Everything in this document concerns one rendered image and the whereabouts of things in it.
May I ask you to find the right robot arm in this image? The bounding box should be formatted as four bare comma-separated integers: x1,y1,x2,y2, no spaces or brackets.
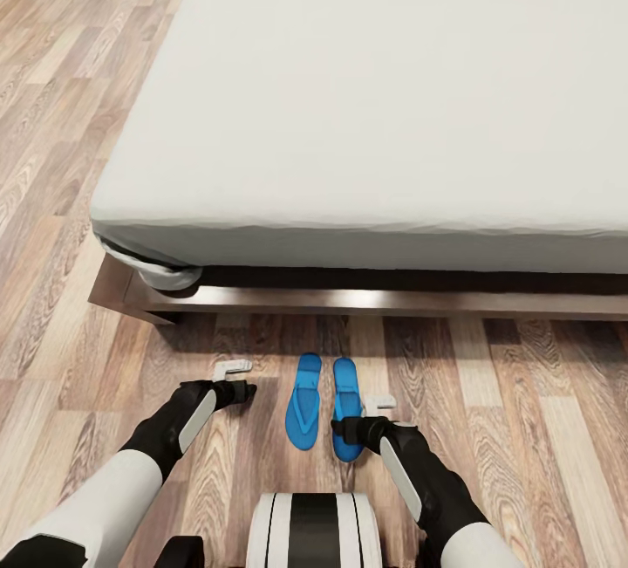
331,394,525,568

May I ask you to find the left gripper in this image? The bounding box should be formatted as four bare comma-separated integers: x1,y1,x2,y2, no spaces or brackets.
215,380,257,408

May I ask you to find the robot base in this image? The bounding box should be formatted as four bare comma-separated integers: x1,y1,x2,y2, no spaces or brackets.
154,536,440,568

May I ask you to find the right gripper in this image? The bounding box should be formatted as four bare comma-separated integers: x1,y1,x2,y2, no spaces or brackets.
331,415,390,453

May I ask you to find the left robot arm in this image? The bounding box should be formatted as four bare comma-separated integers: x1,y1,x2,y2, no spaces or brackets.
0,359,257,568

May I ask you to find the sandal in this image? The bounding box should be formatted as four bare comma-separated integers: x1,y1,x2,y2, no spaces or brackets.
332,358,364,462
285,352,322,450

